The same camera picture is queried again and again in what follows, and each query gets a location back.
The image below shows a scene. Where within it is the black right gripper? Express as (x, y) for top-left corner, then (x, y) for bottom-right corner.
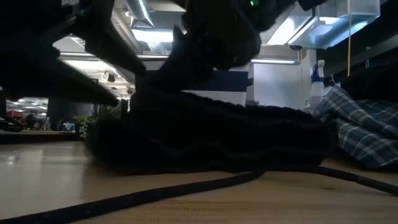
(148, 0), (296, 90)

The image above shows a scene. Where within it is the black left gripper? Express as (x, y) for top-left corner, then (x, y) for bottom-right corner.
(0, 0), (147, 106)

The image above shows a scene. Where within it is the navy white striped bin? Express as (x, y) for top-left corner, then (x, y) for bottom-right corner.
(183, 70), (253, 106)

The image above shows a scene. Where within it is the dark garment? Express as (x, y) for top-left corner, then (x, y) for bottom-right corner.
(0, 83), (398, 224)

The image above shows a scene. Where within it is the blue plaid shirt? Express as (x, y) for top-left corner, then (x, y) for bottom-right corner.
(313, 85), (398, 170)

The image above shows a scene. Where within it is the small green potted plant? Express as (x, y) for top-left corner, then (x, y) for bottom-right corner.
(73, 114), (100, 140)

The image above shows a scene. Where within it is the fluorescent light strip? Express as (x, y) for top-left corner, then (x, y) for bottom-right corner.
(250, 58), (301, 65)

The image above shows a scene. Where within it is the clear spray bottle blue nozzle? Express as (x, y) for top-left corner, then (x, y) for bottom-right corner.
(310, 58), (333, 110)

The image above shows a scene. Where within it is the silver ceiling duct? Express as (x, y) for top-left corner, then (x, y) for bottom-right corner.
(124, 0), (170, 56)

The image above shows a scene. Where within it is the yellow hanging cable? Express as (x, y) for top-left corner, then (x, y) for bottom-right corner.
(346, 0), (354, 77)

